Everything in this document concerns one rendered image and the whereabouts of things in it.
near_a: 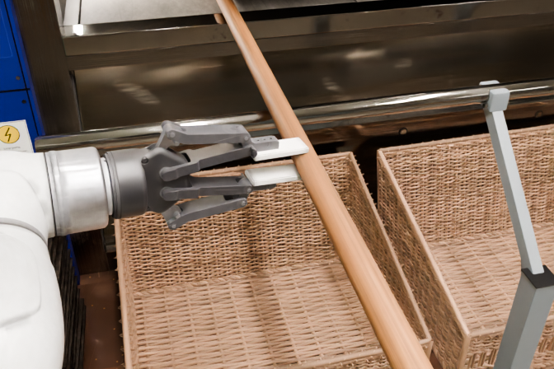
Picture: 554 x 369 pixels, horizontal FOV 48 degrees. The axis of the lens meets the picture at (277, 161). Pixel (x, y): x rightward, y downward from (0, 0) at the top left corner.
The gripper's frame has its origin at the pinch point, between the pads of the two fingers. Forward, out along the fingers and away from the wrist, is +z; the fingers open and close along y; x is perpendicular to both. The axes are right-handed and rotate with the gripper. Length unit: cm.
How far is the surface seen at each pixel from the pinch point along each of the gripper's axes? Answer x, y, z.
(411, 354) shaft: 31.7, 0.4, -1.7
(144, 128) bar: -21.3, 4.2, -11.6
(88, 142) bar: -22.0, 5.8, -19.5
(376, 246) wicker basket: -30, 43, 39
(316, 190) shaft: 8.2, -0.5, 1.3
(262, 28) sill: -53, 1, 19
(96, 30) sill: -60, 2, -12
